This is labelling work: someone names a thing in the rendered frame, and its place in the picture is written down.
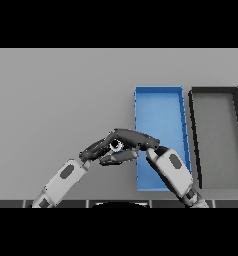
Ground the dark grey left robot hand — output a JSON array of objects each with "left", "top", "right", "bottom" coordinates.
[{"left": 78, "top": 131, "right": 116, "bottom": 165}]

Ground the dark grey bin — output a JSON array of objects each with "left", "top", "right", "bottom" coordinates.
[{"left": 188, "top": 86, "right": 238, "bottom": 191}]

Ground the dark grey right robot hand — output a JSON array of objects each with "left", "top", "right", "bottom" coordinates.
[{"left": 99, "top": 128, "right": 171, "bottom": 167}]

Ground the blue bin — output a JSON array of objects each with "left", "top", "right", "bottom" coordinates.
[{"left": 133, "top": 85, "right": 193, "bottom": 193}]

